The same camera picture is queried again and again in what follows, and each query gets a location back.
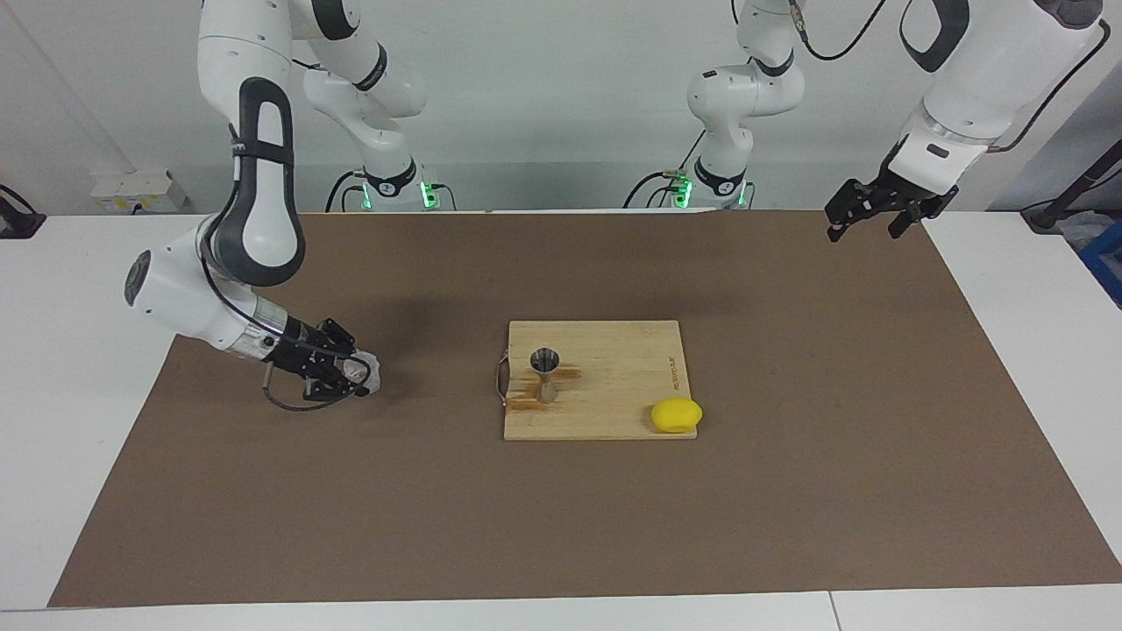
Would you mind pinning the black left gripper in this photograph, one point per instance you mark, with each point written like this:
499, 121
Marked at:
903, 186

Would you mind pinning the steel double jigger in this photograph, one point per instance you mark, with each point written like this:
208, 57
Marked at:
545, 359

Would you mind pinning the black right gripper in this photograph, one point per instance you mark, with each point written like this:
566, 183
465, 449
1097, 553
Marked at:
302, 349

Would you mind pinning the clear plastic bag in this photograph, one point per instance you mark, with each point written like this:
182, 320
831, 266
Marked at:
1082, 230

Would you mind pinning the black tripod stand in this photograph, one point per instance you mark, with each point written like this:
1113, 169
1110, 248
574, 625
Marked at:
1047, 215

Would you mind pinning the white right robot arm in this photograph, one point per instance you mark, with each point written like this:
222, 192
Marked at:
245, 53

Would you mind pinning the blue crate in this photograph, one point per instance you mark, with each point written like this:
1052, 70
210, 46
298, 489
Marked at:
1106, 254

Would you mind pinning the small clear glass cup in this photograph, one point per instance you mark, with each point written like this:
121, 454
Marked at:
372, 372

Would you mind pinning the white power strip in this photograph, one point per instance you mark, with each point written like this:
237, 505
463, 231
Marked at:
131, 193

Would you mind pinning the yellow lemon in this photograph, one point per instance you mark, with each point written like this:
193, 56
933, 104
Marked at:
676, 415

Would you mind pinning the brown table mat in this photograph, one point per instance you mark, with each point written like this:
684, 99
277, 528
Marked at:
351, 491

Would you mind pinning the bamboo cutting board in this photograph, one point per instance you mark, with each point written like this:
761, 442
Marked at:
614, 386

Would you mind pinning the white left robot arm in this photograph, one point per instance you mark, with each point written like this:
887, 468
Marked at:
982, 70

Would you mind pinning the black clamp mount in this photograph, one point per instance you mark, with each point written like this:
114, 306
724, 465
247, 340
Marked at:
17, 223

